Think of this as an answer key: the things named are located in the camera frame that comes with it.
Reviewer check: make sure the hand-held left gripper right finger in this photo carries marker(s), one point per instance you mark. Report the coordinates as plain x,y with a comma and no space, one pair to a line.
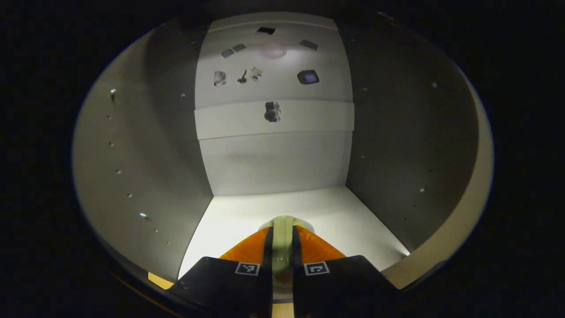
298,282

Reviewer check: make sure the beige cabinet door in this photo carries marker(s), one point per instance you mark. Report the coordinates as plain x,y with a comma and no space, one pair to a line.
468,212

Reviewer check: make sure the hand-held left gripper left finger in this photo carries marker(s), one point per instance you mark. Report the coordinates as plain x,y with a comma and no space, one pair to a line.
267,282

